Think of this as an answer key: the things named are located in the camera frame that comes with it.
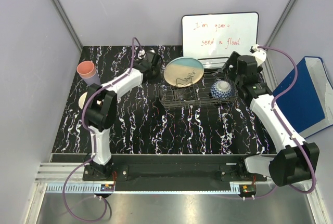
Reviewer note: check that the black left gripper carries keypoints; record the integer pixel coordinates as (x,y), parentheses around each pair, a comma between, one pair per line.
(157,68)

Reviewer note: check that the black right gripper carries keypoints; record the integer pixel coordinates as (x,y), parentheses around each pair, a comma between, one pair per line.
(232,61)

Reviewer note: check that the beige and blue plate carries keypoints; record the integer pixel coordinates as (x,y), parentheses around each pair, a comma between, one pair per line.
(183,72)

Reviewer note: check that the purple plastic cup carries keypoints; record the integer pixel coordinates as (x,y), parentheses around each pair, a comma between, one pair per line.
(94,79)

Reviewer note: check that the pink plastic cup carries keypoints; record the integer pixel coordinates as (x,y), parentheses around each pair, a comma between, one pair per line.
(86,69)

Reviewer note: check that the red and white bowl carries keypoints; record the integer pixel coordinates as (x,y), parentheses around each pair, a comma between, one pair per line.
(82,99)

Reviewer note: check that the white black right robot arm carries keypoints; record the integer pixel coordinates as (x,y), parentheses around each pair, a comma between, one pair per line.
(296,159)

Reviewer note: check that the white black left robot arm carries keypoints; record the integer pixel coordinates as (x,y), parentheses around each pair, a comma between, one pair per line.
(100,105)

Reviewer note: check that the blue white patterned bowl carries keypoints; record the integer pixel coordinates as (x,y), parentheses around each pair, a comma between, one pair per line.
(221,90)

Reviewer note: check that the white whiteboard with red writing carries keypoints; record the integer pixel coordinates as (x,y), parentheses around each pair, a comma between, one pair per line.
(215,36)

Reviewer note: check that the blue binder folder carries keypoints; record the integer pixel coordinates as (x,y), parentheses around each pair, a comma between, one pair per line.
(308,105)

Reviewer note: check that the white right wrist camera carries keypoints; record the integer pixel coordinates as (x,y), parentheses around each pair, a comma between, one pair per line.
(259,54)

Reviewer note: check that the grey wire dish rack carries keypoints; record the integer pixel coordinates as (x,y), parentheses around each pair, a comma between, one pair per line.
(198,93)

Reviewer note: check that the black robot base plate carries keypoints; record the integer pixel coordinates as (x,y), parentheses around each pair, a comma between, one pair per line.
(150,174)

